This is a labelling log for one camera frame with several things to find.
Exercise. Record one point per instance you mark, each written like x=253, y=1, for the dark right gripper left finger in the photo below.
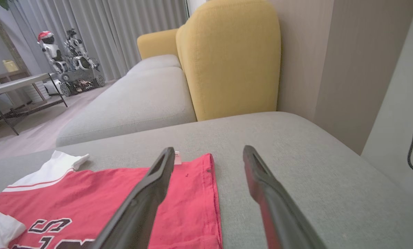
x=140, y=207

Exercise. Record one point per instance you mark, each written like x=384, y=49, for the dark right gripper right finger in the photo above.
x=279, y=214

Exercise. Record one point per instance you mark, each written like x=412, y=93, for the red white jersey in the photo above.
x=88, y=197

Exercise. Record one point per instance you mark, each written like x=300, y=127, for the wheeled robot base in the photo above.
x=80, y=81

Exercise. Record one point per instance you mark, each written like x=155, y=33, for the large grey sofa chaise cushion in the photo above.
x=313, y=180

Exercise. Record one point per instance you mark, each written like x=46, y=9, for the long grey sofa seat cushion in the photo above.
x=133, y=103

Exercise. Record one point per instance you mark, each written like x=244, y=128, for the short grey sofa seat cushion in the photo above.
x=158, y=63

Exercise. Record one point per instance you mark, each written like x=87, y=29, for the white slatted unit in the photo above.
x=33, y=93

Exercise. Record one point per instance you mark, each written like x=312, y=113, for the big yellow sofa back cushion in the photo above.
x=230, y=58

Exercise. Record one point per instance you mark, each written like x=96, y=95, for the small yellow sofa back cushion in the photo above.
x=156, y=43

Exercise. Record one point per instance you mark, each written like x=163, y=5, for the white black robot figure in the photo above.
x=76, y=50

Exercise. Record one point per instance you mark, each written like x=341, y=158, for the grey metal side table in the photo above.
x=16, y=84

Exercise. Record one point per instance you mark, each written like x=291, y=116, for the grey pleated curtain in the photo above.
x=123, y=31

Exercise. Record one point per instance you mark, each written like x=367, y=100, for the white humanoid robot figure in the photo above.
x=52, y=53

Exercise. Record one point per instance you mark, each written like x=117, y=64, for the wooden cabinet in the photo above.
x=7, y=75

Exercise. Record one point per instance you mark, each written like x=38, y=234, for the yellow pot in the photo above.
x=10, y=65

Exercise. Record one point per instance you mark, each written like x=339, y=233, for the red santa hat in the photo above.
x=44, y=34

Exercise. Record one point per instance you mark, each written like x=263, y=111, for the green potted tree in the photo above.
x=6, y=38

